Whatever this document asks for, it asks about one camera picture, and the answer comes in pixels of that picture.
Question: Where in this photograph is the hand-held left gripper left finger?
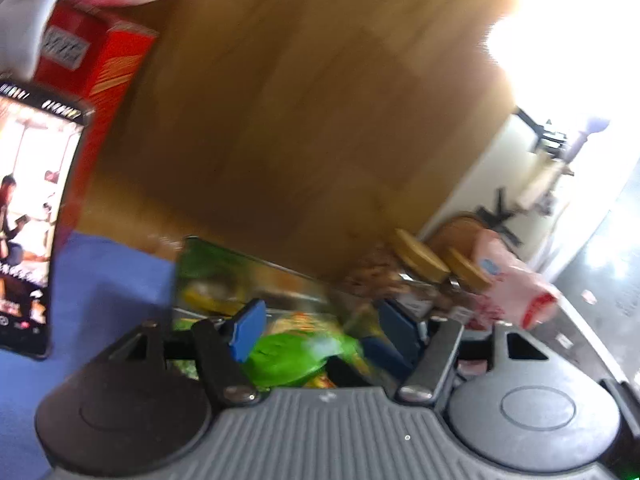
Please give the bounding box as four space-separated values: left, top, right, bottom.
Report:
107 299 268 406

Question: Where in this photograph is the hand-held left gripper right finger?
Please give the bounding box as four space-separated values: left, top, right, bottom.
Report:
362 300 556 404

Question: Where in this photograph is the bright green snack packet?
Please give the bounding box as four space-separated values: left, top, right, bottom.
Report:
242 332 363 388

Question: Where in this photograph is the black cardboard box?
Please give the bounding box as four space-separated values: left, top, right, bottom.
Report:
172 235 381 391

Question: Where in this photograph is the jar of light nuts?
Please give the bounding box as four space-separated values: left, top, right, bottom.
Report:
340 229 453 321

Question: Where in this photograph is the jar of dark pecans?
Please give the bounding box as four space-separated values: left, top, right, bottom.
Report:
430 247 493 331

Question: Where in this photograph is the brown woven placemat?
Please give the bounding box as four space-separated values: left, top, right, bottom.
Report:
430 215 493 256

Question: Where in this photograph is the pink snack bag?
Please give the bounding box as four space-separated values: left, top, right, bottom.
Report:
467 230 561 331

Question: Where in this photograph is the blue printed tablecloth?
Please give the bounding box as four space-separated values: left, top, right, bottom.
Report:
0 232 181 480

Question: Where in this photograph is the black tape cross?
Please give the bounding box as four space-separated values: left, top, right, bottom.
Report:
475 187 523 246

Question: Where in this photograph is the black smartphone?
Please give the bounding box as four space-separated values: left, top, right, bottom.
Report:
0 82 96 361

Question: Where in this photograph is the red gift box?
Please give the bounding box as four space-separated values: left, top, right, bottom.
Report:
32 0 158 256

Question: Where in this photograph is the wood-grain wall panel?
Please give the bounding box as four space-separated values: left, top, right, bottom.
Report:
77 0 518 281

